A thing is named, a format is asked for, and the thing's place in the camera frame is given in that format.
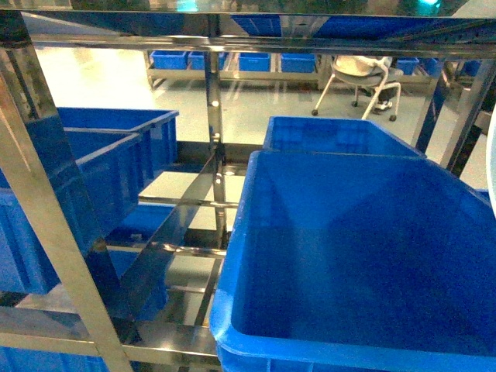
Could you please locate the light blue round plate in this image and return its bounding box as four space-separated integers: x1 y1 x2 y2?
486 111 496 215

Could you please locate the blue crate on shelf rear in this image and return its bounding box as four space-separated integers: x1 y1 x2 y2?
263 116 425 157

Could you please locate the blue crate on shelf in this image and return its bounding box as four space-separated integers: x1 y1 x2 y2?
210 151 495 371
263 116 425 157

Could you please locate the blue crate on shelf front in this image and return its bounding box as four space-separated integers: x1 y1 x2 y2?
210 151 495 371

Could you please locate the stainless steel shelf rack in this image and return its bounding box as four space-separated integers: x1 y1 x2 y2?
1 7 495 371

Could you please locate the blue bin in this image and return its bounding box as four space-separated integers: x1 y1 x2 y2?
281 53 315 74
239 53 270 72
188 50 229 71
151 50 188 70

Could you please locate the far low shelf rack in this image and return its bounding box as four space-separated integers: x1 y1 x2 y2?
143 50 439 91

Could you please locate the blue crate left rear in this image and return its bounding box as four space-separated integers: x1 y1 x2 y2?
58 107 179 188

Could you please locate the blue crate left front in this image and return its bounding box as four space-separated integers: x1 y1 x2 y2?
1 129 142 295

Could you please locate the white office chair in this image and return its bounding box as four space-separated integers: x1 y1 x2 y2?
311 55 404 122

